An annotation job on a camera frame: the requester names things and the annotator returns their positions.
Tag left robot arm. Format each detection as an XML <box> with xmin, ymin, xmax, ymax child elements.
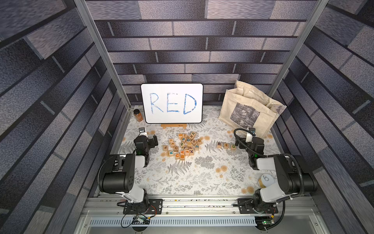
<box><xmin>97</xmin><ymin>127</ymin><xmax>163</xmax><ymax>216</ymax></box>

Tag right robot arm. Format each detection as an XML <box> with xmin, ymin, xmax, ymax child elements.
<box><xmin>233</xmin><ymin>128</ymin><xmax>318</xmax><ymax>214</ymax></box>

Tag amber spice jar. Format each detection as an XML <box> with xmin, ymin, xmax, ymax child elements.
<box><xmin>133</xmin><ymin>109</ymin><xmax>143</xmax><ymax>122</ymax></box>

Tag beige canvas tote bag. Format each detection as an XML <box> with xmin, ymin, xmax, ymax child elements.
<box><xmin>218</xmin><ymin>81</ymin><xmax>287</xmax><ymax>138</ymax></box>

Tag white dry-erase board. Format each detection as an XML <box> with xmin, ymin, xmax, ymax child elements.
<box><xmin>140</xmin><ymin>83</ymin><xmax>204</xmax><ymax>124</ymax></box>

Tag wooden board stand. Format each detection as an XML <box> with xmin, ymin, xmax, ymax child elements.
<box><xmin>161</xmin><ymin>123</ymin><xmax>187</xmax><ymax>129</ymax></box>

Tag floral patterned table mat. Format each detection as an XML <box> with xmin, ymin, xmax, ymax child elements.
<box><xmin>119</xmin><ymin>106</ymin><xmax>264</xmax><ymax>196</ymax></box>

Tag circuit board left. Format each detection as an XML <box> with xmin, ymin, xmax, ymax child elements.
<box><xmin>131</xmin><ymin>215</ymin><xmax>151</xmax><ymax>225</ymax></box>

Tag green circuit board right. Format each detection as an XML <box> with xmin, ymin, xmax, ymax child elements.
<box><xmin>255</xmin><ymin>216</ymin><xmax>275</xmax><ymax>231</ymax></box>

